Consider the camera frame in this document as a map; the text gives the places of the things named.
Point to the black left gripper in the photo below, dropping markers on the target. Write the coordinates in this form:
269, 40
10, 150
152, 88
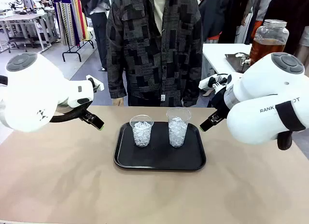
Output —
86, 107

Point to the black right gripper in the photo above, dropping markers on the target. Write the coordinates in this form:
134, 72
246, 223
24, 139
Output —
220, 102

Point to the tall clear iced cup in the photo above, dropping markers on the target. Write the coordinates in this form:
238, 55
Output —
178, 132

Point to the short clear iced cup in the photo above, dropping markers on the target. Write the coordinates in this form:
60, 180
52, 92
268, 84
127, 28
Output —
141, 134

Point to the person's left forearm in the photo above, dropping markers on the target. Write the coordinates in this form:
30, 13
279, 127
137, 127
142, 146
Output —
193, 84

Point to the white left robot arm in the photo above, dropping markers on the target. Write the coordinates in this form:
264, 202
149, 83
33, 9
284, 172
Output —
31, 93

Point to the person's right forearm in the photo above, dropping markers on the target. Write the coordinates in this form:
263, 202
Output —
116, 76

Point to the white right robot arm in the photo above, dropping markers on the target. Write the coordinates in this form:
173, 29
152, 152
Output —
253, 122

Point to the person's right hand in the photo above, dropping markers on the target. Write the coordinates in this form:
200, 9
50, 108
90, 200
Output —
120, 102

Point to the black plastic serving tray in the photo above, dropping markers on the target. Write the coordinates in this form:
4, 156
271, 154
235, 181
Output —
159, 158

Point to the dark metal tray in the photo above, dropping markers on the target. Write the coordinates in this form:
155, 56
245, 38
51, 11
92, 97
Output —
233, 61

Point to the white counter table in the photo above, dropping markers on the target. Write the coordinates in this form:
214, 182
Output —
217, 55

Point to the black garment rack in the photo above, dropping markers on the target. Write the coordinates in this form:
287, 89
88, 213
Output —
72, 52

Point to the person in patchwork jacket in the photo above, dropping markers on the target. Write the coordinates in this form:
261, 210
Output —
149, 52

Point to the bystander in dark coat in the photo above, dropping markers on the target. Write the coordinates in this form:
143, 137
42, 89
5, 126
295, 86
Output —
99, 28

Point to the glass jar of brown tea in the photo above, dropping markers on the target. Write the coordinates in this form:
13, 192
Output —
268, 47

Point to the hanging patterned fabrics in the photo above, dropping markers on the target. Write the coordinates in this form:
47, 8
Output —
70, 21

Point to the bystander in navy jacket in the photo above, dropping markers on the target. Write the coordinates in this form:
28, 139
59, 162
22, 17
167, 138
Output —
217, 14

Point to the white workbench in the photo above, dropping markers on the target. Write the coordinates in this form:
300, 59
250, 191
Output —
24, 17

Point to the bystander in grey jacket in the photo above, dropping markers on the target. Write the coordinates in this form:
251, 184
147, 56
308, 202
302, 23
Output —
260, 4

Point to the bystander in black coat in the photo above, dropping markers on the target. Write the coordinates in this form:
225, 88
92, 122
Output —
297, 11

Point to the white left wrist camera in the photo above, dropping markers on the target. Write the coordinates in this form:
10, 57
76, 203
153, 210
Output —
97, 85

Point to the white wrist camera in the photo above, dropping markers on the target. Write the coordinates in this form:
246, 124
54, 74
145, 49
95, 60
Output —
97, 85
205, 82

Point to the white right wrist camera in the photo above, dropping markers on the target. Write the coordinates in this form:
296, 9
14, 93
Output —
205, 82

